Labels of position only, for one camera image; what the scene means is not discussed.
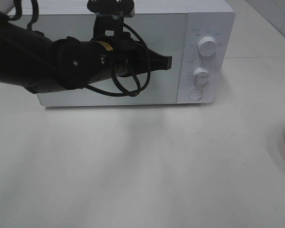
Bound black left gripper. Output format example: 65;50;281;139
87;0;151;78

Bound white microwave door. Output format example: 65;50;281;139
33;14;187;106

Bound white timer knob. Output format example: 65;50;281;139
192;67;210;85

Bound round white door button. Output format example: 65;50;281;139
188;89;203;101

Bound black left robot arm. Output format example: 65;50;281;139
0;0;152;97

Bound white microwave oven body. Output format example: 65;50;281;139
38;0;235;104

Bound upper white power knob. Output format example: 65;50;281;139
197;36;218;57

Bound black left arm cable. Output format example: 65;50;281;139
8;0;152;97

